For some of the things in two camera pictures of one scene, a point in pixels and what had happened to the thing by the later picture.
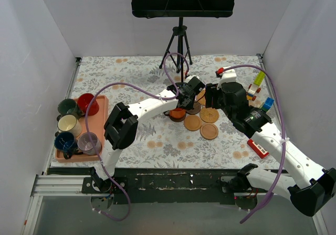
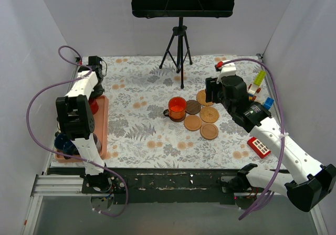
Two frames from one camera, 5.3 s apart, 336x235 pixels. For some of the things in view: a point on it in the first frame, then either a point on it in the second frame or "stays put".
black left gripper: [187, 102] to [93, 105]
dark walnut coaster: [197, 108] stays put
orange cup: [176, 114] stays put
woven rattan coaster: [209, 115] stays put
